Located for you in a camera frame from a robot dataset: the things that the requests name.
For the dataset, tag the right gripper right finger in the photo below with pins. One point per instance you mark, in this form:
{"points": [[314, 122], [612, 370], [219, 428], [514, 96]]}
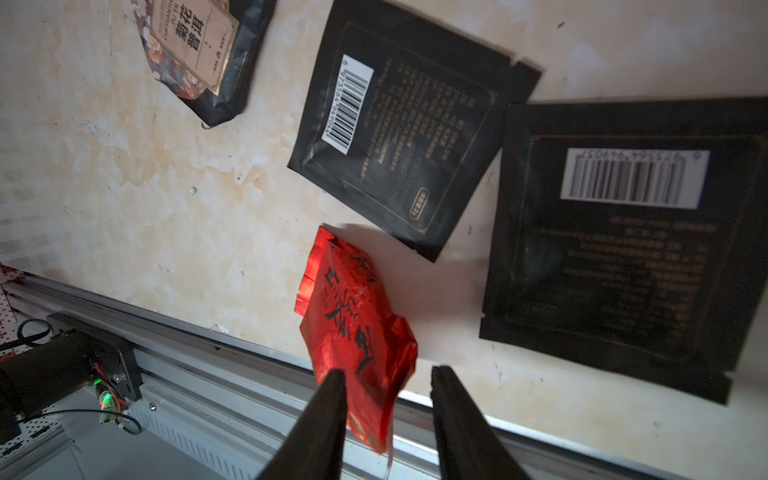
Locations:
{"points": [[467, 446]]}

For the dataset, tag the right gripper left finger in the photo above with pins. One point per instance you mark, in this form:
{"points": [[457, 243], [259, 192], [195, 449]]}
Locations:
{"points": [[314, 448]]}

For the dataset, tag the red tea bag bottom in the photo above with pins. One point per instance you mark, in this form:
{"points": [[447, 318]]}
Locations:
{"points": [[348, 324]]}

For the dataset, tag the floral black tea bag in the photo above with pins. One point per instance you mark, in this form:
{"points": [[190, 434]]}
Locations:
{"points": [[204, 51]]}

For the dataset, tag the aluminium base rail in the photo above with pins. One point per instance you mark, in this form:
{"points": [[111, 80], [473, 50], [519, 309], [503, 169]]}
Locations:
{"points": [[230, 404]]}

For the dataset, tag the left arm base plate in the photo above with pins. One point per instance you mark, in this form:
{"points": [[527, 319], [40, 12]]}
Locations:
{"points": [[54, 357]]}

